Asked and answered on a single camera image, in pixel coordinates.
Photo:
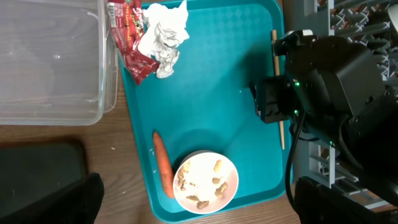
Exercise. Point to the bowl with food scraps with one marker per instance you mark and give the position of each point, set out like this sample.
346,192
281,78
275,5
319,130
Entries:
206,182

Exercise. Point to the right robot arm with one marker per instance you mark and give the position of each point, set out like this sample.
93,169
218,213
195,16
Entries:
316,203

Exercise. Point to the teal serving tray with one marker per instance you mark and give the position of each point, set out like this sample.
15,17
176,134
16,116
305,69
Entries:
207,104

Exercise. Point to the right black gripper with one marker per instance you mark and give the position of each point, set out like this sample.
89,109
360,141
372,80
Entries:
273,99

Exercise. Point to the crumpled white napkin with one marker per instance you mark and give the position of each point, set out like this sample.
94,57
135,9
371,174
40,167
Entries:
166,30

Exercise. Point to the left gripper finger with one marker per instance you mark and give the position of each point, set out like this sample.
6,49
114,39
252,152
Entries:
78,202

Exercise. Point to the black plastic tray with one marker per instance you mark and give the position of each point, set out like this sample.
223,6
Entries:
31,172

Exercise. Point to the orange carrot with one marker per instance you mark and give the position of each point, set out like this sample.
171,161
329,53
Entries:
165,169

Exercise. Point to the red snack wrapper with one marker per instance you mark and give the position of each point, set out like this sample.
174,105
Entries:
127,29

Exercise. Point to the grey dishwasher rack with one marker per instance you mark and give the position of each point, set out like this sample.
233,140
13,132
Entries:
342,18

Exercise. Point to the clear plastic bin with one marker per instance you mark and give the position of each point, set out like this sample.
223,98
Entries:
59,65

